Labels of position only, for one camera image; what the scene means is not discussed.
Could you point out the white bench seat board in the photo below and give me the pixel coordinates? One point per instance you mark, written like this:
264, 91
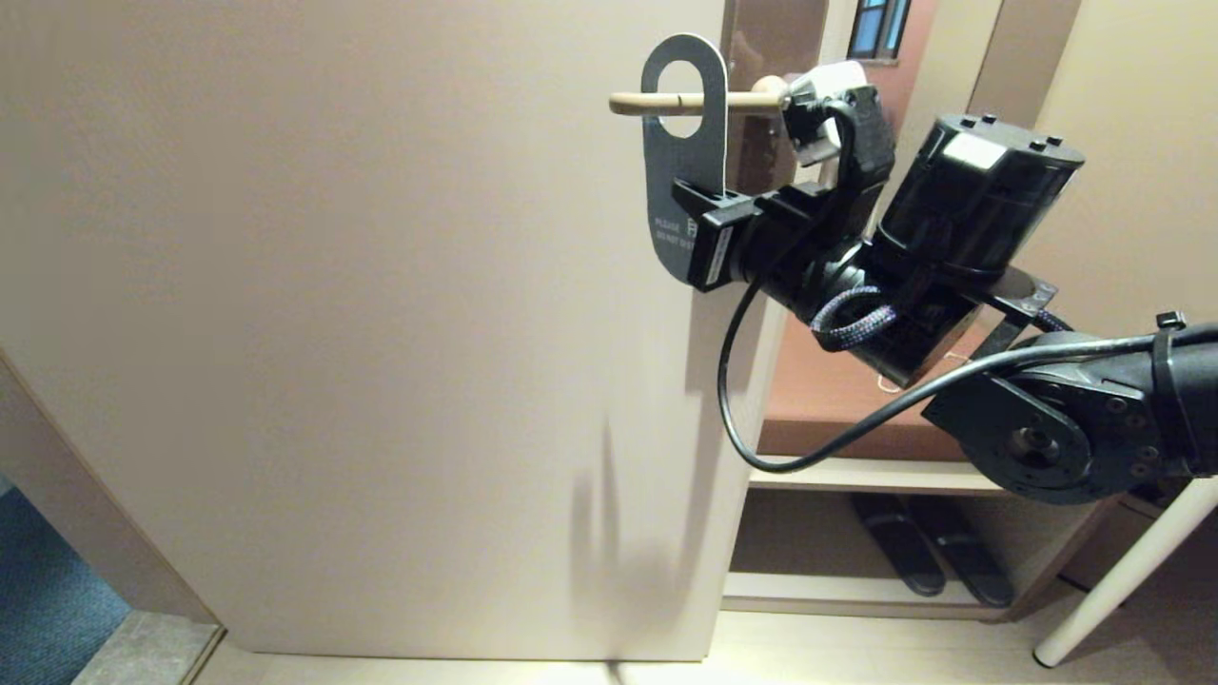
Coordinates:
856, 476

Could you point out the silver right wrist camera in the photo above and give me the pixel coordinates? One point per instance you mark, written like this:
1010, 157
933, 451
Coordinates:
833, 81

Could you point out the white table leg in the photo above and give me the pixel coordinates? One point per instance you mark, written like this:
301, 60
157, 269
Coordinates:
1123, 576

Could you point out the blue and white door hanger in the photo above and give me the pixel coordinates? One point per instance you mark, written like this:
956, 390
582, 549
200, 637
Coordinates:
661, 152

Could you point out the black slipper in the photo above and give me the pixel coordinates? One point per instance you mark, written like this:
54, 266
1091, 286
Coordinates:
975, 571
904, 557

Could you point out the brown bench seat cushion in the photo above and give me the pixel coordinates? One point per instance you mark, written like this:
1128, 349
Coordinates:
818, 400

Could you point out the wall mirror brown frame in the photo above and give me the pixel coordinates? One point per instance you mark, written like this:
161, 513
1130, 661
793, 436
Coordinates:
937, 57

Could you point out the black right camera mount bracket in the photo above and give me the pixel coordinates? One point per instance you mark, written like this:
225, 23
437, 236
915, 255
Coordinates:
871, 143

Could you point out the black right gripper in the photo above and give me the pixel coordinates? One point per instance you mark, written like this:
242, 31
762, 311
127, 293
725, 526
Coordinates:
780, 252

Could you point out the white bench base board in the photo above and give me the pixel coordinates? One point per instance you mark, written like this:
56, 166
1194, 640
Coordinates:
856, 595

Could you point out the beige room door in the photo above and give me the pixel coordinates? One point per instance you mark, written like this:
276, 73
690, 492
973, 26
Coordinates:
333, 333

